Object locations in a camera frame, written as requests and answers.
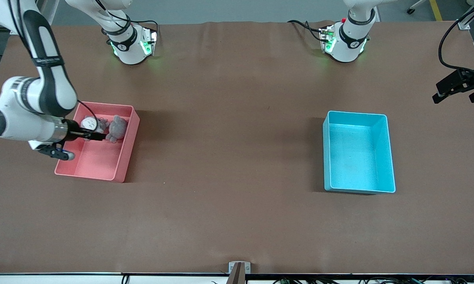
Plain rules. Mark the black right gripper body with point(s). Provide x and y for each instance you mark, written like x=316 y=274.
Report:
x=73 y=131

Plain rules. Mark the grey plush toy white face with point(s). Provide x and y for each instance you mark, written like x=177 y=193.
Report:
x=90 y=124

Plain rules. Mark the plain grey plush toy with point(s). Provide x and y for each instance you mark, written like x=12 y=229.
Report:
x=118 y=127

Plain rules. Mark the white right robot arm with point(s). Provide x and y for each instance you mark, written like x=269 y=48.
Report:
x=51 y=86

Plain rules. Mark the pink plastic box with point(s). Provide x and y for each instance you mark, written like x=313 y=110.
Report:
x=98 y=161

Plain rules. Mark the blue plastic box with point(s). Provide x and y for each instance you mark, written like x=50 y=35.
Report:
x=355 y=157

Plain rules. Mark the black chair caster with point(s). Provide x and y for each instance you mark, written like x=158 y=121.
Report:
x=411 y=10

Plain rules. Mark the brown table cover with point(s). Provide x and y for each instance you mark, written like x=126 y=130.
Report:
x=236 y=217

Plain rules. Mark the silver metal bracket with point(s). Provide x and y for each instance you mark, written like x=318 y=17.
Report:
x=231 y=267

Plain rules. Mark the brown post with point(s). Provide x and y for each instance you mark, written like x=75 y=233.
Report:
x=236 y=276

